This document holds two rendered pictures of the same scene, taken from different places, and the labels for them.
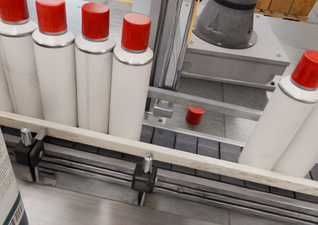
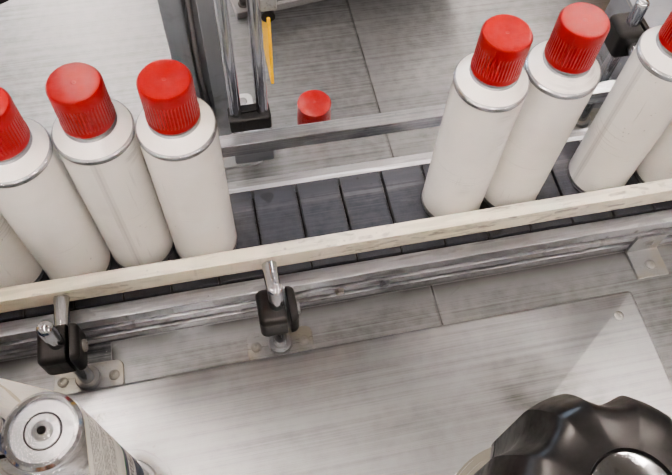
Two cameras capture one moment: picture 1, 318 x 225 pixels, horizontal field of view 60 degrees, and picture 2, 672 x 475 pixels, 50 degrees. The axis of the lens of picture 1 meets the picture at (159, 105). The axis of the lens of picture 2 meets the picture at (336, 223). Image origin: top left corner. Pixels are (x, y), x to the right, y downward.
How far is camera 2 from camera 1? 0.20 m
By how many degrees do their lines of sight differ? 24
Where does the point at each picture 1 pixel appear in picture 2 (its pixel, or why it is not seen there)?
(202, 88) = (308, 31)
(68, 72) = (65, 197)
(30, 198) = (108, 419)
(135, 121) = (221, 222)
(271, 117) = (458, 138)
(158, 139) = (269, 216)
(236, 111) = (395, 124)
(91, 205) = (210, 387)
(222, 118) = (370, 96)
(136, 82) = (204, 175)
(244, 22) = not seen: outside the picture
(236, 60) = not seen: outside the picture
